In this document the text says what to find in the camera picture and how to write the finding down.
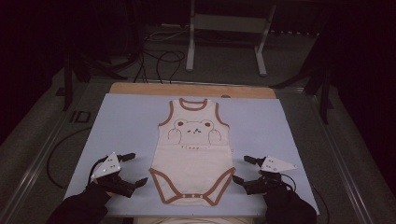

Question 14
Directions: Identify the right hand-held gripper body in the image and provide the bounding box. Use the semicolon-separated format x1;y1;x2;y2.
242;156;298;196

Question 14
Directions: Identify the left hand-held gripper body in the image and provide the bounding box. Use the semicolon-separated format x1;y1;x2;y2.
90;151;137;199

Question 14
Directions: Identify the cream baby bodysuit brown trim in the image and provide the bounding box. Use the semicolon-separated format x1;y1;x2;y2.
148;97;236;207

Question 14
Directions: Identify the person's right hand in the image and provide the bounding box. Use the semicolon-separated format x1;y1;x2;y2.
262;188;284;202

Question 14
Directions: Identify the person's left hand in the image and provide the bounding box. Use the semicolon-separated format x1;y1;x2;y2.
92;181;114;199

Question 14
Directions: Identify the light blue mat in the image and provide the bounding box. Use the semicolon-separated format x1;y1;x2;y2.
64;92;320;217

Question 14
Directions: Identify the black tripod stand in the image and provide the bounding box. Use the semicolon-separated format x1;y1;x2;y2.
270;31;336;125
55;50;129;112

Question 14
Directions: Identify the white metal stand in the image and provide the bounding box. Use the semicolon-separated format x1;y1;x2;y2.
185;0;277;77

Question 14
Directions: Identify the left hand-held gripper cable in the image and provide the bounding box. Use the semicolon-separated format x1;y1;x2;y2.
88;156;109;185

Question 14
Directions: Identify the hand-held gripper cable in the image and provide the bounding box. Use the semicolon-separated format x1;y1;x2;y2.
88;156;109;185
279;172;297;193

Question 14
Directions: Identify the right hand-held gripper cable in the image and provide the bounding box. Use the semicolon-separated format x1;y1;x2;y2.
279;172;297;193

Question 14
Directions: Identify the long black floor cable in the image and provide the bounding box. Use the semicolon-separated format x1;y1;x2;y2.
46;126;93;189

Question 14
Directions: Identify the grey metal floor rail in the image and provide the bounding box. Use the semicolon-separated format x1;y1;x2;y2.
0;81;110;224
306;92;376;224

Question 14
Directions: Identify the black looped floor cable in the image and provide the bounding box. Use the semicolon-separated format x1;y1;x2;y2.
155;50;187;84

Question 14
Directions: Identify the white floor cable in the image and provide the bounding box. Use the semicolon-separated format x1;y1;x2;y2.
143;26;190;43

